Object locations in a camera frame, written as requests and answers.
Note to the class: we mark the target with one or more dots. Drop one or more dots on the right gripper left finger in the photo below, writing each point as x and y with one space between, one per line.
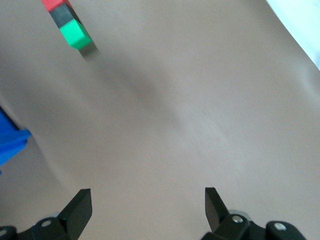
75 217

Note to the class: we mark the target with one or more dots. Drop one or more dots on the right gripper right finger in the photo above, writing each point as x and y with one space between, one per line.
217 215

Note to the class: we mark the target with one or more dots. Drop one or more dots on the green cube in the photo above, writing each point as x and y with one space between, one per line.
73 32

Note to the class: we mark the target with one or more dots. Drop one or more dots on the red cube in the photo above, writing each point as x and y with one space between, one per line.
52 3

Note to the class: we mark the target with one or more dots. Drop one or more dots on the black cube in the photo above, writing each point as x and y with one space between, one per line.
61 15

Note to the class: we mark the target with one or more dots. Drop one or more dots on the blue plastic storage bin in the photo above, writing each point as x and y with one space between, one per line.
10 145

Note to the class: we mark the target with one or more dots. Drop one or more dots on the brown table mat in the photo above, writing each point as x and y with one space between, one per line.
160 112

